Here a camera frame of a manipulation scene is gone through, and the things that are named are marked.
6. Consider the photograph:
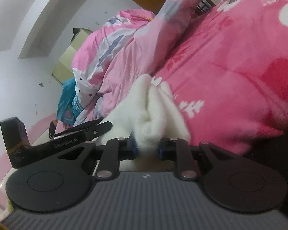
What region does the black folded garment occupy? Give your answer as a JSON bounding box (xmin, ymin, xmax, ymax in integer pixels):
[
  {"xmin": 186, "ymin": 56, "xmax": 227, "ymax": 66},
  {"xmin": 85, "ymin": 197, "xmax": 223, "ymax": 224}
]
[{"xmin": 53, "ymin": 118, "xmax": 103, "ymax": 137}]

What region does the pink patterned duvet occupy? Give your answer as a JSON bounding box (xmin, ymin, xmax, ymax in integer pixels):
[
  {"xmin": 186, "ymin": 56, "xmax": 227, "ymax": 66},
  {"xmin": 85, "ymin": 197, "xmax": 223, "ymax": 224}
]
[{"xmin": 56, "ymin": 0, "xmax": 214, "ymax": 127}]

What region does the cream white fleece sweater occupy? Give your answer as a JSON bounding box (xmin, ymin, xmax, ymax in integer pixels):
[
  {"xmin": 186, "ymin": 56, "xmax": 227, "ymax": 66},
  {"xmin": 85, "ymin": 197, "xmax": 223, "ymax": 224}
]
[{"xmin": 95, "ymin": 74, "xmax": 191, "ymax": 172}]

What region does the pink floral bed blanket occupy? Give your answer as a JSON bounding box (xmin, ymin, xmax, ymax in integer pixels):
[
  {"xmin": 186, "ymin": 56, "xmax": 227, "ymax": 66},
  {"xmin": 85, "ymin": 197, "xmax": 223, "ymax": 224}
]
[{"xmin": 153, "ymin": 0, "xmax": 288, "ymax": 154}]

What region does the pink padded headboard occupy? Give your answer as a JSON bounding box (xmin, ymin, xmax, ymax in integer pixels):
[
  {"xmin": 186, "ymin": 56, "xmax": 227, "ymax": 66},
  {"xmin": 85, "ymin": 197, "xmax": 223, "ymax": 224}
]
[{"xmin": 0, "ymin": 113, "xmax": 56, "ymax": 211}]

